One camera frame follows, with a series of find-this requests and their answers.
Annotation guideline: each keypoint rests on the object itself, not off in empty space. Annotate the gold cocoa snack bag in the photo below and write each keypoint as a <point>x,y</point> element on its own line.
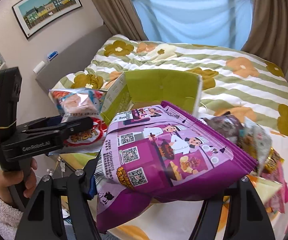
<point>272,161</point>

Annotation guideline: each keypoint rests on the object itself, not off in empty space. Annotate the right brown curtain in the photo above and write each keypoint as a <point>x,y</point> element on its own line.
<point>268,37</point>

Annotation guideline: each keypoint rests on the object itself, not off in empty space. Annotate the grey headboard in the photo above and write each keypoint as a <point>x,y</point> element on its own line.
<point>74,58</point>

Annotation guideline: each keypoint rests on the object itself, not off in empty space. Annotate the dark brown snack bag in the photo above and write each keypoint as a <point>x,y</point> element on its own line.
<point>227,125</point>

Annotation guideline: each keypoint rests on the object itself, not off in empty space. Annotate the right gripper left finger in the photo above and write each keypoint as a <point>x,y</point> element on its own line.
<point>43,216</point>

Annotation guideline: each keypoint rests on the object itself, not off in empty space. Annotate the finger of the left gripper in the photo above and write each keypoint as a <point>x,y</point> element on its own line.
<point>76,126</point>
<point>43,124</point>

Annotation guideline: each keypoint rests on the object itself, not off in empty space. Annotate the brown curtain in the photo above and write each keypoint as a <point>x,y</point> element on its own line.
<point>268,37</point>
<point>121,17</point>

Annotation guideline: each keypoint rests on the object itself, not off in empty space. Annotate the red white snack bag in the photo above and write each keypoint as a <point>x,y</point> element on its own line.
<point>81,107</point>

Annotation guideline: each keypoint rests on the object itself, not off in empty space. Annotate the orange cream snack bag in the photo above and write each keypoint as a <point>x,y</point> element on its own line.
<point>266,189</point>

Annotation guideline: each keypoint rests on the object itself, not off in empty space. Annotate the white fuzzy sleeve forearm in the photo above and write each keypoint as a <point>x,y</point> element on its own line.
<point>9,220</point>

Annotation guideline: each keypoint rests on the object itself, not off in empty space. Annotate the framed town picture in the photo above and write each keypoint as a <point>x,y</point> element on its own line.
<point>33,15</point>

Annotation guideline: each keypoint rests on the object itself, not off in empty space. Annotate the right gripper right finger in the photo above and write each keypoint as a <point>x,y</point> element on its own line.
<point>247,217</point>

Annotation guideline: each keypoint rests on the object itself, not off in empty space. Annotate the green cardboard box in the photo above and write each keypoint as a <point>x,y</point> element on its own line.
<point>141,88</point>

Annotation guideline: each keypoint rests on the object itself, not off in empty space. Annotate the white small box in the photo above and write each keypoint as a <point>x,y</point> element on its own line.
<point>39,67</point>

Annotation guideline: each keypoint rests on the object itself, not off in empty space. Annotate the left brown curtain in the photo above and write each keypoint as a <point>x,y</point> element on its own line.
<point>121,17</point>

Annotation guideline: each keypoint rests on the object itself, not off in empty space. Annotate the grey patterned snack bag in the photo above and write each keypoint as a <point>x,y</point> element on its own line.
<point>256,142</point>

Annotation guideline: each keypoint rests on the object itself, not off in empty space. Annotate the purple chips bag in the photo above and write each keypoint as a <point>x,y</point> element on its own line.
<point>161,153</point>

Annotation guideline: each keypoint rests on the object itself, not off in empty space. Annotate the floral striped quilt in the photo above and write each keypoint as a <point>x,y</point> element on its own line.
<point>232,80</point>

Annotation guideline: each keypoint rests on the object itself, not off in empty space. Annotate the pink Lavo snack bag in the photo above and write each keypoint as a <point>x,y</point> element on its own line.
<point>280,198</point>

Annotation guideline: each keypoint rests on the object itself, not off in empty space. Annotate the blue window cloth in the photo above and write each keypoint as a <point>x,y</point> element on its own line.
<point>224,23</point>

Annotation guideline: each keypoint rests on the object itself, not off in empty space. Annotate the person's left hand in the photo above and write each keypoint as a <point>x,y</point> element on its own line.
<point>8,179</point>

